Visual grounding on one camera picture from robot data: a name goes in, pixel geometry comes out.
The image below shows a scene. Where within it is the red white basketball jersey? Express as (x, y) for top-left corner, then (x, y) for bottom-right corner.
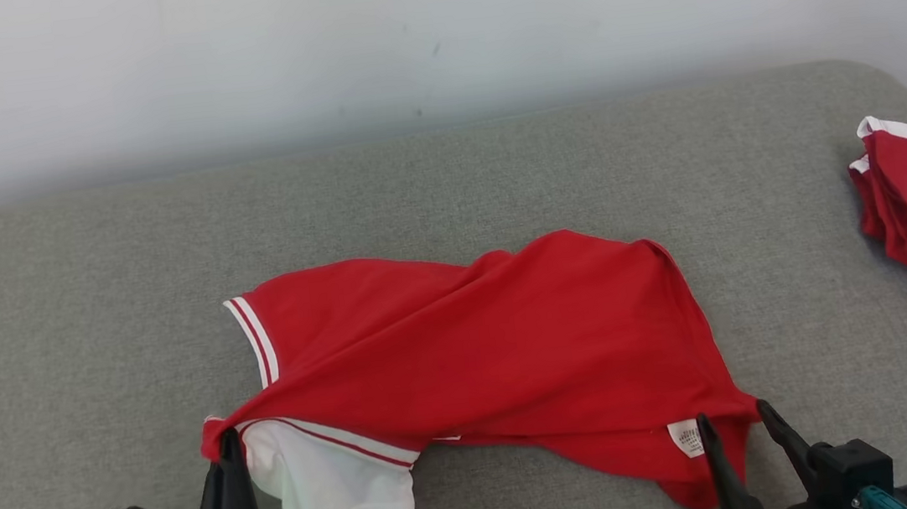
(182, 211), (773, 509)

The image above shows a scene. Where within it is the teal right camera connector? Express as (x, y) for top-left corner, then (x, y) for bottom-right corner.
(857, 481), (907, 509)

